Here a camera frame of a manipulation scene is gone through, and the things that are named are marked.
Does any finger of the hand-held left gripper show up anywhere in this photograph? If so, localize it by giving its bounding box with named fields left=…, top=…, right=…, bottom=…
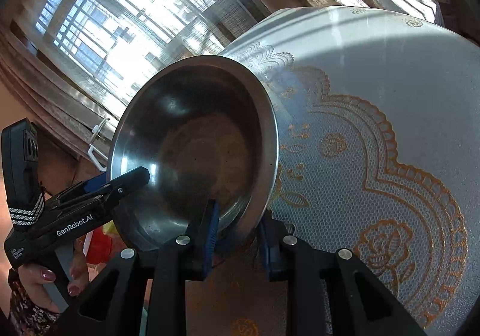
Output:
left=77, top=173, right=111, bottom=190
left=56, top=166, right=151, bottom=209

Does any white plastic hook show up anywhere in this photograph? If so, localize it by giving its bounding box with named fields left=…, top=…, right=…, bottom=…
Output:
left=89, top=118, right=110, bottom=172

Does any floral patterned clothing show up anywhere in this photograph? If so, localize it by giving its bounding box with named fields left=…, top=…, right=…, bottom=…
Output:
left=7, top=269, right=62, bottom=327

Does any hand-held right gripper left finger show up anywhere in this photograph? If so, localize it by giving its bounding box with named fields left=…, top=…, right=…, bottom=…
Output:
left=56, top=199, right=222, bottom=336

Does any barred window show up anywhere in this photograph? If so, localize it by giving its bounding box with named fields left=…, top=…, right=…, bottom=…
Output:
left=35, top=0, right=241, bottom=115

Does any red plastic bowl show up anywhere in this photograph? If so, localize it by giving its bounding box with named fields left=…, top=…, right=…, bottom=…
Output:
left=85, top=229, right=115, bottom=265

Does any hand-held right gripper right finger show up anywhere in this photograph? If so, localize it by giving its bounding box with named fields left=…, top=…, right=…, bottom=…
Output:
left=259, top=214, right=428, bottom=336

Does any person's left hand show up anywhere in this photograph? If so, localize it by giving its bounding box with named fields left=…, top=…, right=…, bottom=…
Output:
left=18, top=236, right=89, bottom=312

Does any stainless steel bowl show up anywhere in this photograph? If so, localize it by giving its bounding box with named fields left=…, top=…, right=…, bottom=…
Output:
left=109, top=55, right=280, bottom=252

